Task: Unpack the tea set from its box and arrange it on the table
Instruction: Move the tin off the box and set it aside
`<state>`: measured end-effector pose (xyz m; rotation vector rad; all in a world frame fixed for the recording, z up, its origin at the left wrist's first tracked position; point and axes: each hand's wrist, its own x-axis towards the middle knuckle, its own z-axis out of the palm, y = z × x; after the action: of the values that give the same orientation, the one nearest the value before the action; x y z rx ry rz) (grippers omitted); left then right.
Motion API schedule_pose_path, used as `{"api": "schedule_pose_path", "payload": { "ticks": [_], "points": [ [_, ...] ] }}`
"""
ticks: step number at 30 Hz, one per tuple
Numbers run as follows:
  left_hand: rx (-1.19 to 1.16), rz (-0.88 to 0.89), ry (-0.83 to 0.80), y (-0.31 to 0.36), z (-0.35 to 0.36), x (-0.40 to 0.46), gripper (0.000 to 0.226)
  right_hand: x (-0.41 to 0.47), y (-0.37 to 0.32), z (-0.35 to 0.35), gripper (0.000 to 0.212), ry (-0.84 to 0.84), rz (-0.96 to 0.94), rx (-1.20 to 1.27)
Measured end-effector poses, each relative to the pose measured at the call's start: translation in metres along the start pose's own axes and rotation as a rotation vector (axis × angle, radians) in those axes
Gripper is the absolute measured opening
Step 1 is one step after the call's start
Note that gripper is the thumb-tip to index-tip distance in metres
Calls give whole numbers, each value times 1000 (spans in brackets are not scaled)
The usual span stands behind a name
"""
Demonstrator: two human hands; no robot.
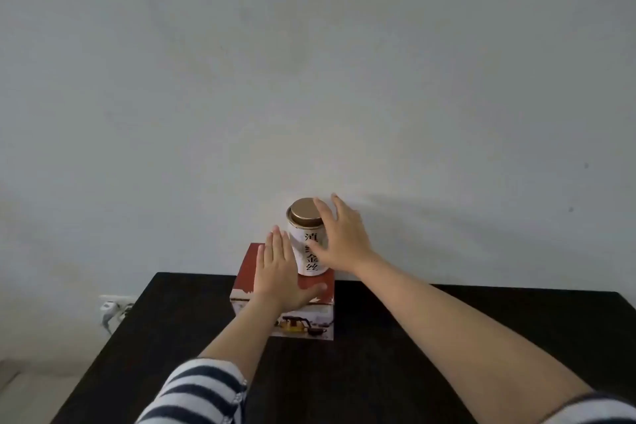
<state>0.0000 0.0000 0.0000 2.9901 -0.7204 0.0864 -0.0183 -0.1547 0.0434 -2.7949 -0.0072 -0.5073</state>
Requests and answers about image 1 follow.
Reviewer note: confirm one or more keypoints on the person's right hand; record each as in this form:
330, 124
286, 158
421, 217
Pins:
348, 240

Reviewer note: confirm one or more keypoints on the person's left hand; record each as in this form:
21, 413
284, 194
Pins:
278, 279

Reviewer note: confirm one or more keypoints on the red cardboard tea set box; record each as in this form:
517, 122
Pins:
243, 277

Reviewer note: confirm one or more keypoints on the white tea tin gold lid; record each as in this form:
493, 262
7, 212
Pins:
304, 212

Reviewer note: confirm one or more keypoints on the person's right forearm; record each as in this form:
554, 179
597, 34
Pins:
447, 339

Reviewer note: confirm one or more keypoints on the dark wooden table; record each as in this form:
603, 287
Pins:
323, 379

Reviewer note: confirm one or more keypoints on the striped shirt sleeve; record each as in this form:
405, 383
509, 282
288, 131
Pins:
199, 394
596, 413

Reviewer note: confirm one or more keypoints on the white wall socket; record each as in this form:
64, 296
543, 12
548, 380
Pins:
126, 299

